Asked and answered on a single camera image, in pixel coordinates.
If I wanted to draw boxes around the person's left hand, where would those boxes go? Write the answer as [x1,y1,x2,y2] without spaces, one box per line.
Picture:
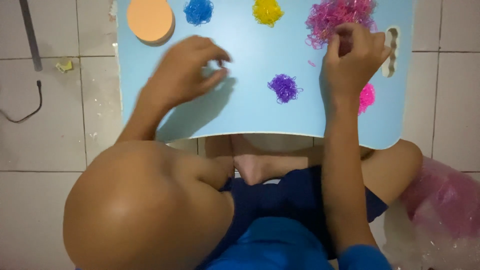
[144,35,233,110]

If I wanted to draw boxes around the person's right hand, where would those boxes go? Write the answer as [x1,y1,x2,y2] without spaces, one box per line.
[319,22,393,104]

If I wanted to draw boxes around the pile of hot pink bands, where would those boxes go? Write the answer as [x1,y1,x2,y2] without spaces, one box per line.
[358,82,376,116]

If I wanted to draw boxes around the large mixed pink band pile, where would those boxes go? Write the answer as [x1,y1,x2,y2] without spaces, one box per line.
[305,0,379,50]

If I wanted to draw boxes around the orange round foam disc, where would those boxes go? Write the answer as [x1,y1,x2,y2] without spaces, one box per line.
[126,0,176,47]

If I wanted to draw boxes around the pile of blue rubber bands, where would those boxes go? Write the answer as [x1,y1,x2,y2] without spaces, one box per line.
[183,0,214,27]

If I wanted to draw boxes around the pile of purple rubber bands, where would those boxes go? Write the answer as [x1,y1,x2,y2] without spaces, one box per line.
[267,74,304,104]

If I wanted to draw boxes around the light blue small table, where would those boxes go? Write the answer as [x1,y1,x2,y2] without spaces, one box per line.
[116,0,415,151]

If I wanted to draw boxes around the pile of yellow rubber bands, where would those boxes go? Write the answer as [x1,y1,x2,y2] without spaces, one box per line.
[252,0,285,28]

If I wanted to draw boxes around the person's right leg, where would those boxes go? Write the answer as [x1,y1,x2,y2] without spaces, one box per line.
[359,139,424,206]

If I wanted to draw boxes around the person's leg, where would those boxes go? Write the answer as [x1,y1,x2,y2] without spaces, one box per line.
[62,134,323,270]
[359,139,424,206]

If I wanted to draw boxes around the person's left leg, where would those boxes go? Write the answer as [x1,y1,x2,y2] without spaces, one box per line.
[62,134,323,270]

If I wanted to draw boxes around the dark blue shorts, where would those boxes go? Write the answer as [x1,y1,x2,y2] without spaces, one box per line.
[197,165,389,269]

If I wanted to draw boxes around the grey metal pole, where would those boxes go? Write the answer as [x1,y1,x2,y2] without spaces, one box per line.
[19,0,43,72]

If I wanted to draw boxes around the pink plastic bag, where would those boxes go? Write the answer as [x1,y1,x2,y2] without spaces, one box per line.
[382,157,480,270]

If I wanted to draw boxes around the blue shirt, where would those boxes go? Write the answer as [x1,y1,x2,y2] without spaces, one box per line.
[204,217,394,270]

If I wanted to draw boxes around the black cable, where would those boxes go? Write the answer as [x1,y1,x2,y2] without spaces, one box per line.
[0,80,43,124]

